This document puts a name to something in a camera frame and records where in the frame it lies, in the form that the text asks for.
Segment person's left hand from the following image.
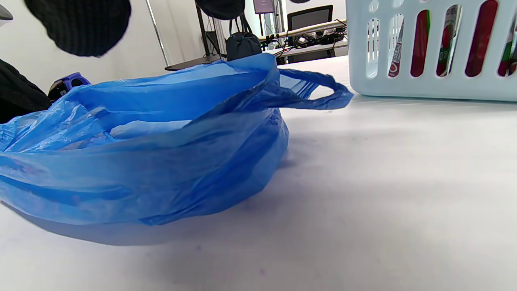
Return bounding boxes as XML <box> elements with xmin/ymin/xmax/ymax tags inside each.
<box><xmin>0</xmin><ymin>59</ymin><xmax>52</xmax><ymax>124</ymax></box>

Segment person's right hand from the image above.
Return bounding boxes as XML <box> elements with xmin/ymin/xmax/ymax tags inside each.
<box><xmin>24</xmin><ymin>0</ymin><xmax>311</xmax><ymax>57</ymax></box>

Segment black blue barcode scanner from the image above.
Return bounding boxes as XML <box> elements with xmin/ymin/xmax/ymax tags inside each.
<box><xmin>48</xmin><ymin>72</ymin><xmax>92</xmax><ymax>101</ymax></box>

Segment blue plastic bag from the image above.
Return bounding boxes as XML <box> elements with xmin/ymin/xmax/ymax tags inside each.
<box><xmin>0</xmin><ymin>53</ymin><xmax>355</xmax><ymax>226</ymax></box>

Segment black handbag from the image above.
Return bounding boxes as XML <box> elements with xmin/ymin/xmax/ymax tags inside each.
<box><xmin>226</xmin><ymin>14</ymin><xmax>263</xmax><ymax>62</ymax></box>

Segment cluttered background desk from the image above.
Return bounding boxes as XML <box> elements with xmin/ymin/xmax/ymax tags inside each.
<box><xmin>258</xmin><ymin>19</ymin><xmax>349</xmax><ymax>65</ymax></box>

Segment black monitor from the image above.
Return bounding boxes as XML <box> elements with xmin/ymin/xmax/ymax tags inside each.
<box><xmin>287</xmin><ymin>5</ymin><xmax>334</xmax><ymax>31</ymax></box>

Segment light blue plastic basket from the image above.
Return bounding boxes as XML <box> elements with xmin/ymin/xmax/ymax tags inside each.
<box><xmin>345</xmin><ymin>0</ymin><xmax>517</xmax><ymax>102</ymax></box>

